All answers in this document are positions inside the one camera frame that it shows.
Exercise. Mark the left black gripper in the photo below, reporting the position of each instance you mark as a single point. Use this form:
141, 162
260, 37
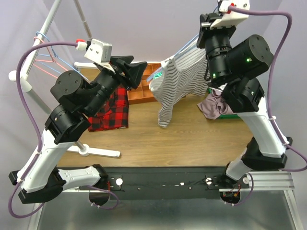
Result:
117, 71

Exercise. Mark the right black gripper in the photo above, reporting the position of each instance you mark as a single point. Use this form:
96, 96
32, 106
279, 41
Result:
205, 31

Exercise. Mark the blue wire hanger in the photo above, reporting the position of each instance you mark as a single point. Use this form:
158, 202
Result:
186, 65
67, 65

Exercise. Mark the thin striped tank top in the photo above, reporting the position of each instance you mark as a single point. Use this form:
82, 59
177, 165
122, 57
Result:
168, 94

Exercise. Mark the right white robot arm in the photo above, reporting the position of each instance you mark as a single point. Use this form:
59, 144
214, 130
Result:
237, 68

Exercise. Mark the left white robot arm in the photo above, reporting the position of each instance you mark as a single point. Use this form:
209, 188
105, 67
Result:
78, 101

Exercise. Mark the brown compartment tray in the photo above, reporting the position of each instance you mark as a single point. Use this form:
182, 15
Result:
143, 94

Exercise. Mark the mint white sock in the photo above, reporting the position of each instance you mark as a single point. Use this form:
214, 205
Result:
158, 74

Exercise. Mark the red black plaid shirt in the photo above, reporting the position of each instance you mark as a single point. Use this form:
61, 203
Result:
114, 113

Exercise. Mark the mauve garment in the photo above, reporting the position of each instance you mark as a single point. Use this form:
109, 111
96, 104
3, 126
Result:
203, 107

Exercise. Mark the green plastic bin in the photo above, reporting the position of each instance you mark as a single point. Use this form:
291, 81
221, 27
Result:
218, 108

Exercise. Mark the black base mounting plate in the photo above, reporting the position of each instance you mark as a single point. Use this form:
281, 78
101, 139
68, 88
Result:
143, 183

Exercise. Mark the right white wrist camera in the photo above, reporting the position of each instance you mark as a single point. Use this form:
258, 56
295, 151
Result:
230, 18

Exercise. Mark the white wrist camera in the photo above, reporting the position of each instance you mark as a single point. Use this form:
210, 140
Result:
230, 18
99, 52

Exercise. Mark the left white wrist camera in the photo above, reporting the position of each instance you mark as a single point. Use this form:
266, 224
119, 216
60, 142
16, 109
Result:
99, 52

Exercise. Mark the pink wire hanger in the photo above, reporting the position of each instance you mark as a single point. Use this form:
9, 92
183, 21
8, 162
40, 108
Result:
49, 63

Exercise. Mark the aluminium frame rail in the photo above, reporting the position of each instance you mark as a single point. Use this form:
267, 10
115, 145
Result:
267, 204

